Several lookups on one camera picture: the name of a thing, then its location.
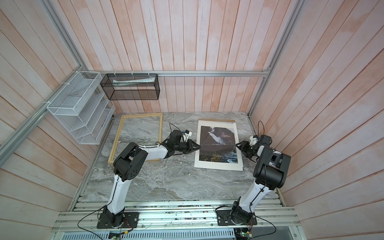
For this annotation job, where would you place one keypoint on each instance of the aluminium rail platform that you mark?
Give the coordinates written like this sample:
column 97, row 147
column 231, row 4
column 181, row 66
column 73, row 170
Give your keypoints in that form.
column 171, row 215

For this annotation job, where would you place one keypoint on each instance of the black wire mesh basket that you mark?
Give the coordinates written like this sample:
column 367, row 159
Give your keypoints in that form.
column 130, row 93

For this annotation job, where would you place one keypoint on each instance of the wooden picture frame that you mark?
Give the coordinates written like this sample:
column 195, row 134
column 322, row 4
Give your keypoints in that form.
column 143, row 129

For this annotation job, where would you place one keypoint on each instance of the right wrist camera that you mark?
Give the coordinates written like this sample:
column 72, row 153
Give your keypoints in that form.
column 254, row 140

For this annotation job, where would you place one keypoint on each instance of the waterfall photo print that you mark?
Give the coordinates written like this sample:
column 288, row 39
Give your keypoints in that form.
column 218, row 147

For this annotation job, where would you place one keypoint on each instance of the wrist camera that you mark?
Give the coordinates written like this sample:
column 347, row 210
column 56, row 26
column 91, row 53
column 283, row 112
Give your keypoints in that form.
column 186, row 135
column 254, row 140

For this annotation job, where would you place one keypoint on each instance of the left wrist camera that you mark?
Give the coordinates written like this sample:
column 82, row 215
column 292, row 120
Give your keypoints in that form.
column 186, row 135

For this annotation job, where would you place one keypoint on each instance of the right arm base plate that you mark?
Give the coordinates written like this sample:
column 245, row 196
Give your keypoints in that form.
column 228, row 218

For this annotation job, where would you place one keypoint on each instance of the white wire mesh shelf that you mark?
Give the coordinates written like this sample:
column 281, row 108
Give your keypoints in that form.
column 84, row 113

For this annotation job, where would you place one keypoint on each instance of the paper in black basket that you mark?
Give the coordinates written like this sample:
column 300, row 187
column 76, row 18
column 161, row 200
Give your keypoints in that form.
column 134, row 82

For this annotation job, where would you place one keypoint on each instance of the aluminium frame profile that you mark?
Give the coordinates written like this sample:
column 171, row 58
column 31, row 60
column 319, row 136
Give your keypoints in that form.
column 19, row 136

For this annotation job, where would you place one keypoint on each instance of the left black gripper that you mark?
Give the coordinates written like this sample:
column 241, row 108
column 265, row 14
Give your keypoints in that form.
column 190, row 146

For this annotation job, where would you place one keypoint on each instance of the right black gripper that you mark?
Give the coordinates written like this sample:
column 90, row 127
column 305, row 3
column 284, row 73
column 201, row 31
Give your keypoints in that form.
column 243, row 147

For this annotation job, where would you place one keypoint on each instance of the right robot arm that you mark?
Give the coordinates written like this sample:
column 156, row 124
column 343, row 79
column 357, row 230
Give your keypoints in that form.
column 270, row 172

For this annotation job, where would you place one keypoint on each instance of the brown backing board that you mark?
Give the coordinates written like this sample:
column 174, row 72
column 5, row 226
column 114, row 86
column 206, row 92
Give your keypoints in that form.
column 218, row 120

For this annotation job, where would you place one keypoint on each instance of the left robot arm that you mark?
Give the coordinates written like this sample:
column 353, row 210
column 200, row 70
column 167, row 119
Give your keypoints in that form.
column 129, row 163

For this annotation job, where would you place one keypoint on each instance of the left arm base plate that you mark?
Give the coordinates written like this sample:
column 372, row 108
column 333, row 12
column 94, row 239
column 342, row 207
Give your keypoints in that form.
column 126, row 220

